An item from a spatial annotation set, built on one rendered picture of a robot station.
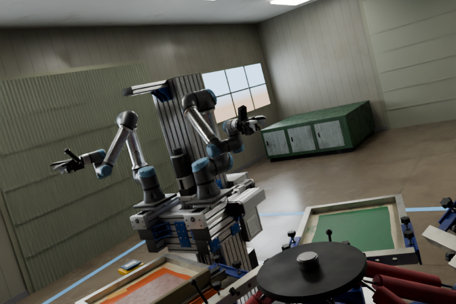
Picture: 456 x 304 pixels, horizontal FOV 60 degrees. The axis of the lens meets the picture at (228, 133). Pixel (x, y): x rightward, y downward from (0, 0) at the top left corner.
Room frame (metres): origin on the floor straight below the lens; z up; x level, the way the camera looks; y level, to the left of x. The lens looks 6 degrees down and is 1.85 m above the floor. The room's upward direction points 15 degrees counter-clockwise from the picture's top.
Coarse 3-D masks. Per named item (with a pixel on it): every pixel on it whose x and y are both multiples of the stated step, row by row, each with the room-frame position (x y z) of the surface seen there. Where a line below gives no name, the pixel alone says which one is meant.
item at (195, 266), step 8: (160, 256) 2.34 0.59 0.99; (168, 256) 2.30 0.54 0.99; (176, 256) 2.27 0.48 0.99; (152, 264) 2.27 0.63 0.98; (160, 264) 2.30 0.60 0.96; (176, 264) 2.23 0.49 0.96; (184, 264) 2.16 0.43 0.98; (192, 264) 2.10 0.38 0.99; (200, 264) 2.07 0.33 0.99; (136, 272) 2.21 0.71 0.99; (144, 272) 2.23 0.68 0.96; (120, 280) 2.14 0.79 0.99; (128, 280) 2.17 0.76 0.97; (224, 280) 1.88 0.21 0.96; (232, 280) 1.83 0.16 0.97; (104, 288) 2.09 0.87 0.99; (112, 288) 2.11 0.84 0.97; (88, 296) 2.05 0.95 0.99; (96, 296) 2.05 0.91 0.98
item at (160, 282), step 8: (160, 272) 2.19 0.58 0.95; (168, 272) 2.16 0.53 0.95; (144, 280) 2.14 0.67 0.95; (152, 280) 2.11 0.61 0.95; (160, 280) 2.08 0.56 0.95; (168, 280) 2.06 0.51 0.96; (176, 280) 2.03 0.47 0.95; (184, 280) 2.00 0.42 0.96; (144, 288) 2.04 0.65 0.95; (152, 288) 2.01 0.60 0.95; (160, 288) 1.98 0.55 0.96; (168, 288) 1.96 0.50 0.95; (224, 288) 1.80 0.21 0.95; (160, 296) 1.90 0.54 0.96; (208, 296) 1.77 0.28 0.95
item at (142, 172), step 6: (144, 168) 2.72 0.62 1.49; (150, 168) 2.69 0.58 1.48; (138, 174) 2.69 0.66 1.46; (144, 174) 2.66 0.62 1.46; (150, 174) 2.67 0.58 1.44; (156, 174) 2.72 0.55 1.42; (138, 180) 2.74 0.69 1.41; (144, 180) 2.66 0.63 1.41; (150, 180) 2.66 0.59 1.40; (156, 180) 2.69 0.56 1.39; (144, 186) 2.67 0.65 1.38; (150, 186) 2.66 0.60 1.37
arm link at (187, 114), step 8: (184, 96) 2.42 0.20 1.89; (192, 96) 2.40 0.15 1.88; (184, 104) 2.37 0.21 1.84; (192, 104) 2.36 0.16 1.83; (184, 112) 2.35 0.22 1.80; (192, 112) 2.33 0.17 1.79; (192, 120) 2.31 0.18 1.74; (200, 120) 2.29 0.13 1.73; (200, 128) 2.26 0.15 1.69; (208, 128) 2.25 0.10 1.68; (208, 136) 2.21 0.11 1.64; (216, 136) 2.23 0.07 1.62; (208, 144) 2.20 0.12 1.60; (216, 144) 2.17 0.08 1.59; (224, 144) 2.18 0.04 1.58; (208, 152) 2.18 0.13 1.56; (216, 152) 2.15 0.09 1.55; (224, 152) 2.18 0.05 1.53
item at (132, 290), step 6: (126, 288) 2.10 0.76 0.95; (132, 288) 2.07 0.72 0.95; (138, 288) 2.05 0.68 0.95; (120, 294) 2.04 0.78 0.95; (126, 294) 2.02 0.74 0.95; (132, 294) 2.00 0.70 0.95; (138, 294) 1.98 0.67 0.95; (144, 294) 1.96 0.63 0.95; (150, 294) 1.95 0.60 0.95; (108, 300) 2.01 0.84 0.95; (114, 300) 1.99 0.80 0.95; (120, 300) 1.97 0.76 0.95; (126, 300) 1.96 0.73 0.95; (132, 300) 1.94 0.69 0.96; (138, 300) 1.92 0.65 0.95; (144, 300) 1.90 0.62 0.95; (150, 300) 1.89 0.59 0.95
